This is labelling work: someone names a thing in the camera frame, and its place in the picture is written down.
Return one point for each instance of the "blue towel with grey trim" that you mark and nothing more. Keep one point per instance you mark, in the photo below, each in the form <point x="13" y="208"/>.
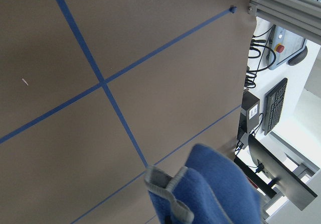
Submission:
<point x="209" y="188"/>

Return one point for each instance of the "black computer monitor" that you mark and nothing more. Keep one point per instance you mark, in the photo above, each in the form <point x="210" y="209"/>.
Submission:
<point x="288" y="183"/>

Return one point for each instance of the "teach pendant with red button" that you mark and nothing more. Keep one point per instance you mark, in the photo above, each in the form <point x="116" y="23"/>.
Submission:
<point x="289" y="48"/>

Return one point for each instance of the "black keyboard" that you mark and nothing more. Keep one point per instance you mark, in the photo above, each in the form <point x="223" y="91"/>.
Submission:
<point x="274" y="100"/>

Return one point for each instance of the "aluminium frame post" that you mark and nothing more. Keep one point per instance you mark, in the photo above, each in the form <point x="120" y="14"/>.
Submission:
<point x="301" y="17"/>

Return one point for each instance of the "black power adapter box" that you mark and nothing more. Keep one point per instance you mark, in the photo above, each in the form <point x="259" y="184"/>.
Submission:
<point x="249" y="117"/>

